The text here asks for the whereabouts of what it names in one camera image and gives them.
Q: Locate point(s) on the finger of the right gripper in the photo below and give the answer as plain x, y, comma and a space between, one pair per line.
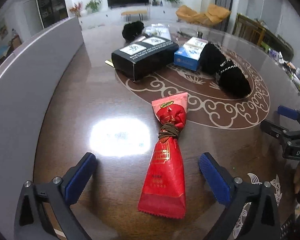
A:
284, 135
289, 113

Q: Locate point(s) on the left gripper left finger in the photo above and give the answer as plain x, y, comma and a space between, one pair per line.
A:
31, 220

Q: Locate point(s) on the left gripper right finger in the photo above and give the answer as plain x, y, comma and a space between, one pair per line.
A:
262, 220

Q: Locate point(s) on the red snack packet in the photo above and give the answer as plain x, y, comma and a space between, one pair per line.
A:
163, 191

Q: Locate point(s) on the black printed box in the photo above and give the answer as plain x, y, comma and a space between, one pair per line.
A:
141, 58

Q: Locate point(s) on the black beaded cloth pouch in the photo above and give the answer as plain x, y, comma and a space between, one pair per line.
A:
227, 74

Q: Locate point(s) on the wooden side table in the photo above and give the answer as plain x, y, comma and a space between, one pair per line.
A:
255, 33

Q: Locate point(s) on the blue white box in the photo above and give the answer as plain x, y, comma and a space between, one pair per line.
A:
188, 55

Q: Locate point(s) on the white storage bin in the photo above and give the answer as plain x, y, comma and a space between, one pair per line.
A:
28, 79

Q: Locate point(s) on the orange lounge chair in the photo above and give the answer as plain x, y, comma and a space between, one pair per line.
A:
213, 16

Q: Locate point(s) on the clear plastic packet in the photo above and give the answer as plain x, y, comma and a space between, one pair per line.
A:
158, 29

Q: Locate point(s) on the black fluffy scrunchie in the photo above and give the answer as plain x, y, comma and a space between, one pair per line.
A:
132, 30

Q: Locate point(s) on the small wooden bench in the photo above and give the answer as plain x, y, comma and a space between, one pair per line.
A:
140, 13

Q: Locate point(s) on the white tv cabinet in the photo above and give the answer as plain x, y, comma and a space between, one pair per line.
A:
154, 14

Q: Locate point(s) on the red flower vase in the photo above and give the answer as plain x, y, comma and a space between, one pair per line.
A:
76, 9

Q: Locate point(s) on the green potted plant left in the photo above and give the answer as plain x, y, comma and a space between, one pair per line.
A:
93, 6

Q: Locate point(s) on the dark glass display cabinet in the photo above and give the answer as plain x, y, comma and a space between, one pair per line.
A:
51, 11

